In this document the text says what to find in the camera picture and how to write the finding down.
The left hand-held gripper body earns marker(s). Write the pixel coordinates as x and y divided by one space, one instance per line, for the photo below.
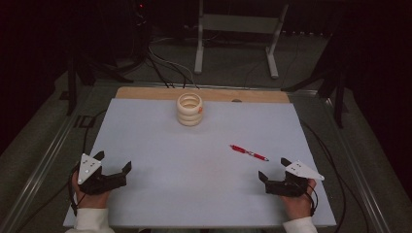
97 183

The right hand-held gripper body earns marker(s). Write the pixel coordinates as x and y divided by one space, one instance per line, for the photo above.
288 186

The red pen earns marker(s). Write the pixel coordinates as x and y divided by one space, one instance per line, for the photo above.
249 152

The cream ringed pen holder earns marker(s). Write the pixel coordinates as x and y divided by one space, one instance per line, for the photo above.
189 110

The person's left hand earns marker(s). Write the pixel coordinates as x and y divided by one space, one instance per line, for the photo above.
92 199

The person's right hand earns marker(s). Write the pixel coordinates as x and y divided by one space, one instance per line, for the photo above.
298 205

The white table mat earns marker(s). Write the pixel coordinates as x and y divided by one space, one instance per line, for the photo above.
200 168

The black stand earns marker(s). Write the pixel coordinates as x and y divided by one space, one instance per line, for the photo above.
333 74
97 64

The white metal stand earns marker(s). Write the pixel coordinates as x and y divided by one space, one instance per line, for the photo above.
239 24

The metal floor rail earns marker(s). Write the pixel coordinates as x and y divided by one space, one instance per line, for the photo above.
42 161
359 168

